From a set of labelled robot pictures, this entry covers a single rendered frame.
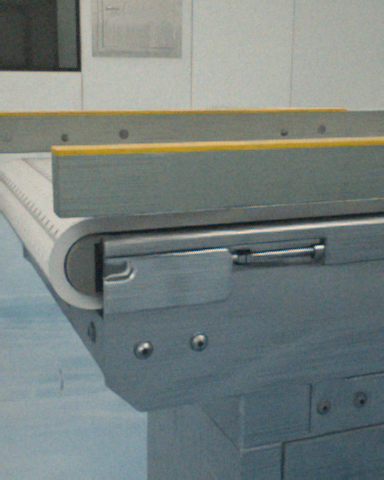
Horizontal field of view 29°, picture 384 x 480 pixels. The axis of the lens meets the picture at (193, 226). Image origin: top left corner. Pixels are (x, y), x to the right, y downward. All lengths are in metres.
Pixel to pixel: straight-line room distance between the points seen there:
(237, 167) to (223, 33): 5.45
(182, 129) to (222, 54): 5.17
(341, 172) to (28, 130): 0.30
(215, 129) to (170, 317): 0.31
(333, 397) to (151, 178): 0.22
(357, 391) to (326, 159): 0.18
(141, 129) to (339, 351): 0.29
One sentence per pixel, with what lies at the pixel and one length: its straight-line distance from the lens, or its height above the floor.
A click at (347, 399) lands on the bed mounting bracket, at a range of 0.52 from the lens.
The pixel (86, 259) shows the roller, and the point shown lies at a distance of 0.38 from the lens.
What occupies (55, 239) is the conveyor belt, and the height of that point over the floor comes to 0.83.
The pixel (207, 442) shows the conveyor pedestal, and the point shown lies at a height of 0.65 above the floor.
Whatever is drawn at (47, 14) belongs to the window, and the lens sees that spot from 5.51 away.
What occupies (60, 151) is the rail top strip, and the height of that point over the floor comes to 0.88.
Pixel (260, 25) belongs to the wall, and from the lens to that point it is 5.95.
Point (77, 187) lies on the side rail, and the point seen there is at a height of 0.86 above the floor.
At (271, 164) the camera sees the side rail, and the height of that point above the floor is 0.87.
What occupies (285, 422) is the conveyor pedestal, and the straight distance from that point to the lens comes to 0.51.
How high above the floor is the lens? 0.92
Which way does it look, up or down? 13 degrees down
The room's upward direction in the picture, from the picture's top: 1 degrees clockwise
